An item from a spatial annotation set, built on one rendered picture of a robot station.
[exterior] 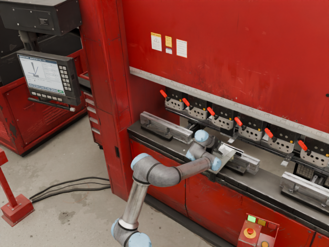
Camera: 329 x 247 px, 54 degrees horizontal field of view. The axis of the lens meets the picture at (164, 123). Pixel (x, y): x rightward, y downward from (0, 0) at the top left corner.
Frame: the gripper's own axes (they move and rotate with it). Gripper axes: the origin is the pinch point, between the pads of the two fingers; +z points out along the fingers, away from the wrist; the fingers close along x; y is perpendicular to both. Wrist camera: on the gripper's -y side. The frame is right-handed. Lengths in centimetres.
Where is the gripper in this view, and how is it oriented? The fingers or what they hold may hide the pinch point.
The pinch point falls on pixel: (218, 153)
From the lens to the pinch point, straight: 224.8
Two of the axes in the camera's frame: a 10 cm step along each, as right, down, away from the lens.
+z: 4.8, 3.4, 8.1
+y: 5.1, -8.6, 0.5
